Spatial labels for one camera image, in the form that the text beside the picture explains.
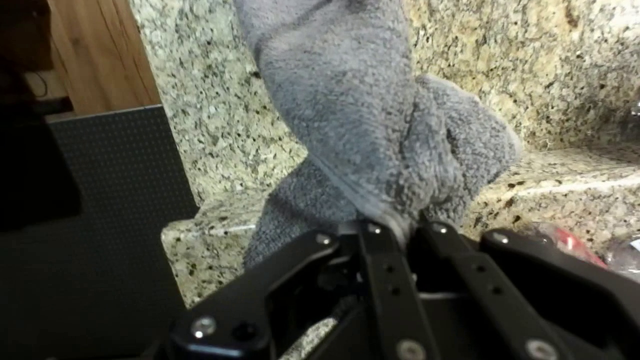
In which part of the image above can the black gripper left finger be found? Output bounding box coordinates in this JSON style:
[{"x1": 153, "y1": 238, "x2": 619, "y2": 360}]
[{"x1": 142, "y1": 220, "x2": 435, "y2": 360}]

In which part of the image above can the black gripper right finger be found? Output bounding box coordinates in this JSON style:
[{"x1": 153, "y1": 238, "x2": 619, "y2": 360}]
[{"x1": 408, "y1": 217, "x2": 640, "y2": 360}]

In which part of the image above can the red snack package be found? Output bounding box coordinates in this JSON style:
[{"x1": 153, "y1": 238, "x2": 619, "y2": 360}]
[{"x1": 517, "y1": 222, "x2": 609, "y2": 269}]

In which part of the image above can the clear plastic wrapper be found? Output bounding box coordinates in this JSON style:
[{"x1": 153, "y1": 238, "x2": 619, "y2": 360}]
[{"x1": 599, "y1": 230, "x2": 640, "y2": 283}]

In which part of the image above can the grey towel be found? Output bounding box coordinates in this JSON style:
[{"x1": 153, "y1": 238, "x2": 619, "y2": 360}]
[{"x1": 230, "y1": 0, "x2": 525, "y2": 269}]

